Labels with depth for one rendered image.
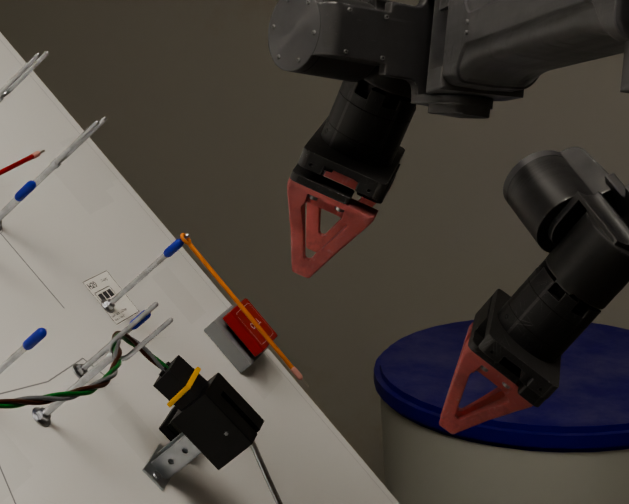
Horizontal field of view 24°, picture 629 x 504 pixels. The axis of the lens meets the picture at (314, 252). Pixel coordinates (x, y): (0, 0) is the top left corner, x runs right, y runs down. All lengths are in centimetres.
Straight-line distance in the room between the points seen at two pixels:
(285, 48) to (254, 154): 211
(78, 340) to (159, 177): 198
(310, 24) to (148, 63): 221
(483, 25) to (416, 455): 158
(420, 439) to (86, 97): 128
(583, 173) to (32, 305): 46
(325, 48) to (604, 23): 33
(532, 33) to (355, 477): 77
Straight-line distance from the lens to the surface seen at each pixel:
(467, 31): 91
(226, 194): 315
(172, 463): 121
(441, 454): 235
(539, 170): 112
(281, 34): 101
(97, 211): 142
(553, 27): 76
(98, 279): 133
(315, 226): 113
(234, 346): 141
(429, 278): 302
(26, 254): 128
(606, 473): 233
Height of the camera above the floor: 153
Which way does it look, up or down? 15 degrees down
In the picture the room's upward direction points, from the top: straight up
